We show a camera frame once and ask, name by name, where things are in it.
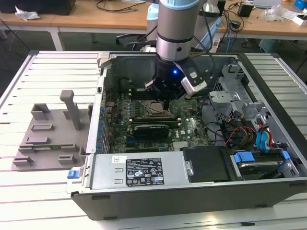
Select black graphics card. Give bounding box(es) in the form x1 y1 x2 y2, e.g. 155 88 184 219
130 123 170 140

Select metal drive cage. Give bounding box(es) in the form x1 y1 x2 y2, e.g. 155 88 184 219
207 59 268 120

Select grey power supply unit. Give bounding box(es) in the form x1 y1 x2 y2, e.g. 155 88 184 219
89 152 190 190

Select green RAM stick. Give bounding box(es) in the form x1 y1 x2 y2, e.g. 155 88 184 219
32 143 75 151
131 117 180 128

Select metal socket cover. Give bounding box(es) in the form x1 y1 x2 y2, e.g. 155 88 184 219
145 101 172 117

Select blue case latch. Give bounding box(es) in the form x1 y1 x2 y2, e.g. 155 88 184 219
67 169 80 180

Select pale blue plastic box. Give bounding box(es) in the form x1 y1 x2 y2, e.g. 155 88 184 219
259 38 281 55

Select black chair base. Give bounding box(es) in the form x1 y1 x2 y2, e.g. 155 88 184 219
116 33 156 46

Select yellow red power wires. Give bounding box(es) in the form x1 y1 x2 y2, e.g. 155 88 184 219
225 126 255 147

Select silver finned heatsink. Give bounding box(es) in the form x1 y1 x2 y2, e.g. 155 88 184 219
172 141 189 152

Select green motherboard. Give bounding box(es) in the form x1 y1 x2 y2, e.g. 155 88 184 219
105 90 213 154

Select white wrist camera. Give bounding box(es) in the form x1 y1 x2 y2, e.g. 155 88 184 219
172 61 207 93

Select black power cable bundle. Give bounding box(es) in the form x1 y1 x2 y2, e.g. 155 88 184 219
200 94 243 147

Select hard disk blue carrier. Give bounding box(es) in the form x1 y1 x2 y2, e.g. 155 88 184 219
231 151 290 181

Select black plastic shroud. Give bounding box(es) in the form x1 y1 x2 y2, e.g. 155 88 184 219
182 146 233 183

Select CPU socket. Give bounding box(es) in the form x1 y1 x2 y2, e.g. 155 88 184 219
143 100 174 118

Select black monitor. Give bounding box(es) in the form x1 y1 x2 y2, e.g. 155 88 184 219
0 0 76 16

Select white crumpled paper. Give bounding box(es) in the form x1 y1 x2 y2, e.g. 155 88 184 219
14 6 40 21

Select blue flat data cable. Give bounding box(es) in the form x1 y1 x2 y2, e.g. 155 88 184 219
255 123 272 152

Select wooden desk white legs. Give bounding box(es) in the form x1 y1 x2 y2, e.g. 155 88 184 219
0 11 158 52
217 2 307 40

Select grey laptop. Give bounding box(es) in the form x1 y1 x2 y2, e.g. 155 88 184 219
253 0 282 8

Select clear plastic bags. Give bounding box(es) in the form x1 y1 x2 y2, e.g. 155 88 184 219
261 4 297 23

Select small black box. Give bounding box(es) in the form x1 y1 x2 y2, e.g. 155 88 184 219
237 3 253 18

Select white cardboard box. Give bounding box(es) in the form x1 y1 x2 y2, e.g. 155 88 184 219
293 13 307 26

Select grey parts rack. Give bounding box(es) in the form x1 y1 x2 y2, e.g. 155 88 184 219
12 90 94 172

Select black open PC case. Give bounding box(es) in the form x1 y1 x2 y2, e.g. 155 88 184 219
66 51 307 221

